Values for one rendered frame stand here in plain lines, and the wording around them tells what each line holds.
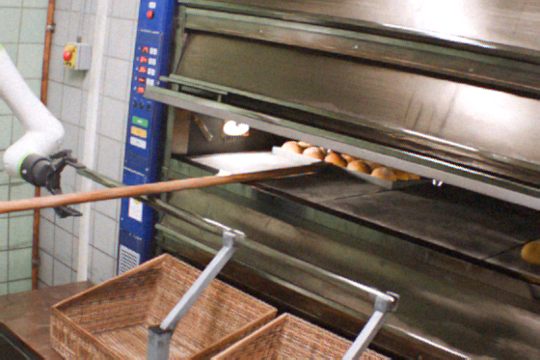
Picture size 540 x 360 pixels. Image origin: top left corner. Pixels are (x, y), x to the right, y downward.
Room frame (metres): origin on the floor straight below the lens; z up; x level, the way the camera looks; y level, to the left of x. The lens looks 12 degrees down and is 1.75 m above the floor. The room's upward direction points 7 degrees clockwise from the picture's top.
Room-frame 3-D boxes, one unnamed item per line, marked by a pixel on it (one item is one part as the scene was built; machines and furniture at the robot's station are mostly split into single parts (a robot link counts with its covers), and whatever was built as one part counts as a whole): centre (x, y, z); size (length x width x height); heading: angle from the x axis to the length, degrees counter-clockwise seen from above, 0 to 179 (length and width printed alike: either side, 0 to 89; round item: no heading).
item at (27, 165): (2.19, 0.68, 1.19); 0.12 x 0.06 x 0.09; 138
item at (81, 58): (3.00, 0.80, 1.46); 0.10 x 0.07 x 0.10; 47
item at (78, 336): (2.21, 0.28, 0.72); 0.56 x 0.49 x 0.28; 46
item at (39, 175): (2.14, 0.63, 1.19); 0.09 x 0.07 x 0.08; 48
